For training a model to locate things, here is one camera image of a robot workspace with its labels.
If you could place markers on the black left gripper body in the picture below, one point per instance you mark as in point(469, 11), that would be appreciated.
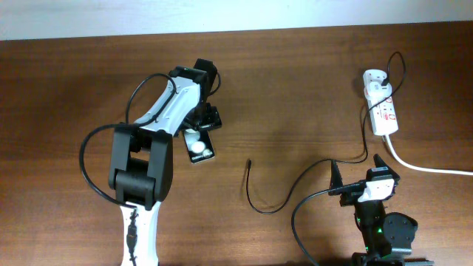
point(203, 116)

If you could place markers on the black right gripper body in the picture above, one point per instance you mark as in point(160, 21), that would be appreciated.
point(351, 197)

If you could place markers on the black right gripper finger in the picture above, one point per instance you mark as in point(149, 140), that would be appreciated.
point(335, 177)
point(379, 163)

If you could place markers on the black smartphone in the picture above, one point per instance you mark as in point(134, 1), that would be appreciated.
point(198, 145)

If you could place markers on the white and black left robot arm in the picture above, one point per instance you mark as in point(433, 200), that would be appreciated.
point(141, 168)

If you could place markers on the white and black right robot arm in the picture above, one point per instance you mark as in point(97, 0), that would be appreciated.
point(387, 237)

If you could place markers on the white USB charger plug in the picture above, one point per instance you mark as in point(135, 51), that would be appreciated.
point(374, 90)

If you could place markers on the white power strip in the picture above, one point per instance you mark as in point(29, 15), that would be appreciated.
point(382, 111)

